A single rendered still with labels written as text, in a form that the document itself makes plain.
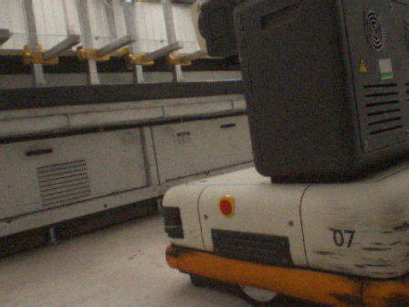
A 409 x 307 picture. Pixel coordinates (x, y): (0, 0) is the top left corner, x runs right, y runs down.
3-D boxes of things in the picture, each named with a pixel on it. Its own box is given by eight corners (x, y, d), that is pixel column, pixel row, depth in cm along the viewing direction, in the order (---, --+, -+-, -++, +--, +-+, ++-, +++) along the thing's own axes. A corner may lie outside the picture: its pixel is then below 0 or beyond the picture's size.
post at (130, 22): (146, 96, 203) (131, 0, 200) (140, 96, 200) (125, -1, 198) (141, 97, 205) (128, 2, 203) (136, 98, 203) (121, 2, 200)
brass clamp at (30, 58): (59, 62, 172) (57, 50, 172) (27, 62, 163) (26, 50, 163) (54, 66, 176) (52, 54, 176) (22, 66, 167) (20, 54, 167)
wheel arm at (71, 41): (81, 45, 149) (79, 33, 149) (73, 44, 147) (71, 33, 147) (38, 70, 181) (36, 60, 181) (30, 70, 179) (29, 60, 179)
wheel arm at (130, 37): (137, 42, 166) (136, 32, 166) (131, 42, 164) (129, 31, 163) (89, 66, 198) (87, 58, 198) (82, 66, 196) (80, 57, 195)
